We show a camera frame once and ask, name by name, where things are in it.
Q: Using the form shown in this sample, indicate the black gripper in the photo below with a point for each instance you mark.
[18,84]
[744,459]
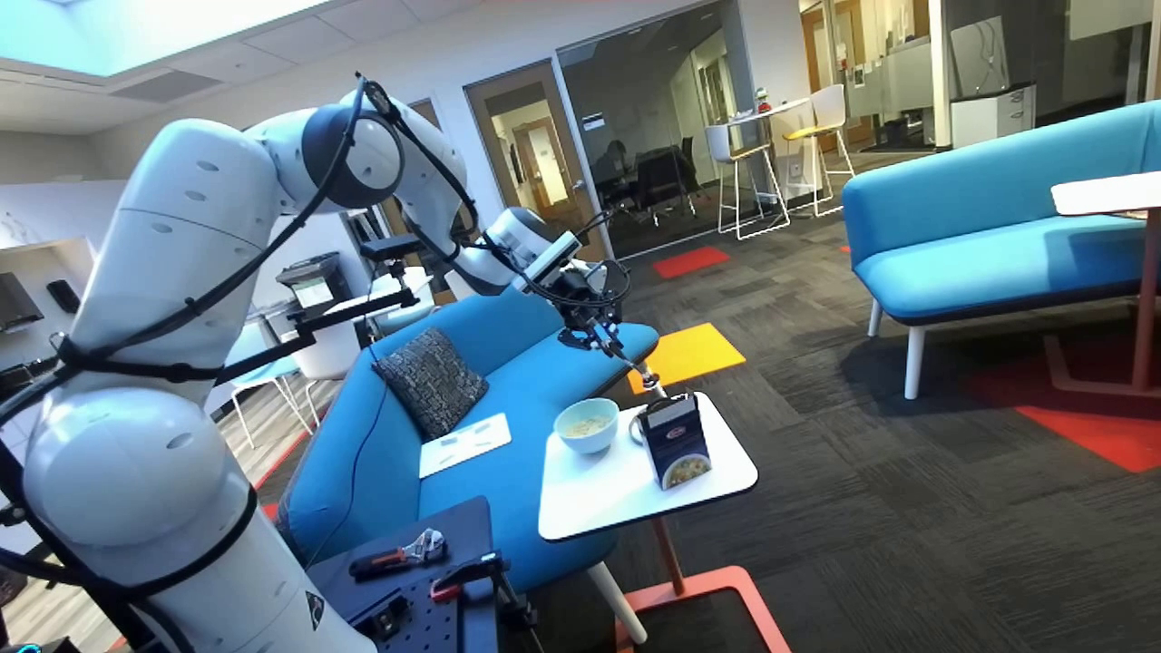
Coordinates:
[592,314]

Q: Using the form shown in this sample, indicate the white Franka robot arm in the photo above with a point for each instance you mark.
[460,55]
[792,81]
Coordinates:
[156,239]

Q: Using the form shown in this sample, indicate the light blue bowl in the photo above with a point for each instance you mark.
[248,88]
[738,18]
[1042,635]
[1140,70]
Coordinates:
[584,438]

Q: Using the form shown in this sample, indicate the dark blue Barilla pasta box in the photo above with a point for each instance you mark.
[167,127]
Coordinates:
[678,439]

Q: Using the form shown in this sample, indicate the white side table orange base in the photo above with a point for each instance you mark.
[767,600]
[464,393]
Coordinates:
[603,491]

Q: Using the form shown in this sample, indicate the white paper sheet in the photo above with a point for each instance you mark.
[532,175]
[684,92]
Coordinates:
[466,442]

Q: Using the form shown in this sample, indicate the grey patterned cushion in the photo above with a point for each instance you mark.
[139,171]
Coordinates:
[431,383]

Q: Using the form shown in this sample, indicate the white bar stool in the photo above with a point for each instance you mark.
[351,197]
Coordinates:
[744,181]

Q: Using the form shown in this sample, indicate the wooden framed door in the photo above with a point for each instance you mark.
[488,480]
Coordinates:
[532,157]

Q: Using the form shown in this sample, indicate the yellow bar stool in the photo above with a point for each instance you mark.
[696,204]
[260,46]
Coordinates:
[823,151]

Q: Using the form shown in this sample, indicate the red and black clamp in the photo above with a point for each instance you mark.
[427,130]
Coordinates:
[466,583]

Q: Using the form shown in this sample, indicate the white high table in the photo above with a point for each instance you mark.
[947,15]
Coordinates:
[786,109]

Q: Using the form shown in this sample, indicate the curved blue sofa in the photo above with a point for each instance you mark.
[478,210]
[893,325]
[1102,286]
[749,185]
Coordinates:
[364,473]

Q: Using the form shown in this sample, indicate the red and black hand tool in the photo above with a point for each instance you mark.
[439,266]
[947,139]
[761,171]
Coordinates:
[393,557]

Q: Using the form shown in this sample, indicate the grey office printer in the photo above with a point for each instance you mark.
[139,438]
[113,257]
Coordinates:
[314,280]

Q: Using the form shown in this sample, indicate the black small tool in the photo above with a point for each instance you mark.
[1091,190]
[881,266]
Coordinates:
[385,615]

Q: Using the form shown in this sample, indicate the straight blue sofa white legs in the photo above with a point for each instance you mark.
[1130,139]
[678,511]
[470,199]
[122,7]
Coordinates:
[991,255]

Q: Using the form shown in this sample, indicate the blue perforated board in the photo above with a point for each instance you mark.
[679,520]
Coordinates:
[351,612]

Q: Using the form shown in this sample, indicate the white storage cabinet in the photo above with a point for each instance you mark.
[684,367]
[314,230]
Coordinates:
[991,115]

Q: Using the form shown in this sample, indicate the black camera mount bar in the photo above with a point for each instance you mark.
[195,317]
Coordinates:
[339,314]

